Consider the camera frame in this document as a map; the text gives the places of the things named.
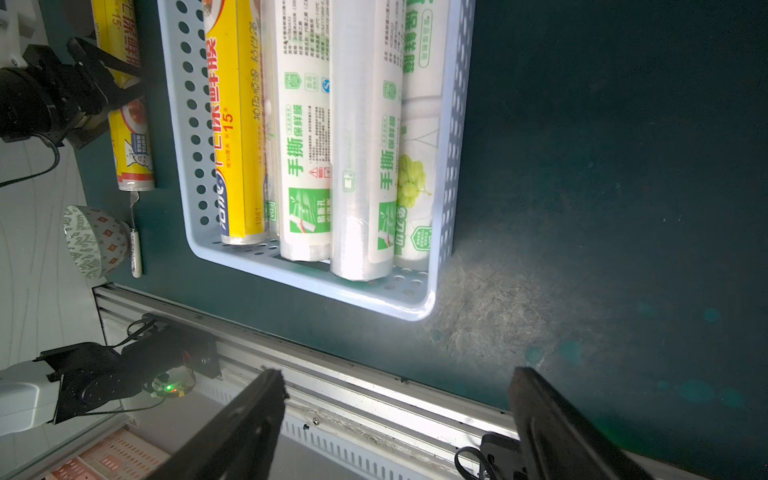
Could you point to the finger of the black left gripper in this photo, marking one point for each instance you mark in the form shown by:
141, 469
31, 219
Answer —
86, 54

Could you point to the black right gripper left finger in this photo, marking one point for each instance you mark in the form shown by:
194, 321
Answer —
240, 441

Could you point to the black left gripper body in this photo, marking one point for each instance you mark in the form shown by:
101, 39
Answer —
62, 102

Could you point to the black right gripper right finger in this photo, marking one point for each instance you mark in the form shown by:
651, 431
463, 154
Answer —
557, 441

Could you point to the large yellow wrap roll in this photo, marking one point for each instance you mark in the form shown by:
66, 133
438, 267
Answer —
117, 34

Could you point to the yellow PE wrap roll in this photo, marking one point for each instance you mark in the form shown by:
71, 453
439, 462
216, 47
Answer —
234, 69

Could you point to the silver green grape wrap roll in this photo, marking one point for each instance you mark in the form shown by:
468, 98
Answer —
302, 55

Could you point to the white green plastic wrap roll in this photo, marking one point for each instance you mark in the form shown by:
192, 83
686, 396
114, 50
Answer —
426, 25

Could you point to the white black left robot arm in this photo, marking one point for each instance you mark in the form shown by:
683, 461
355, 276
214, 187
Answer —
79, 379

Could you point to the light blue perforated plastic basket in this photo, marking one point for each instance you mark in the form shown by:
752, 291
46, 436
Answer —
409, 294

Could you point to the white tape roll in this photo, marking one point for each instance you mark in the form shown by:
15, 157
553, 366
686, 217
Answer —
97, 242

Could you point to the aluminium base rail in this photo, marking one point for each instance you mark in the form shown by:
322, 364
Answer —
370, 422

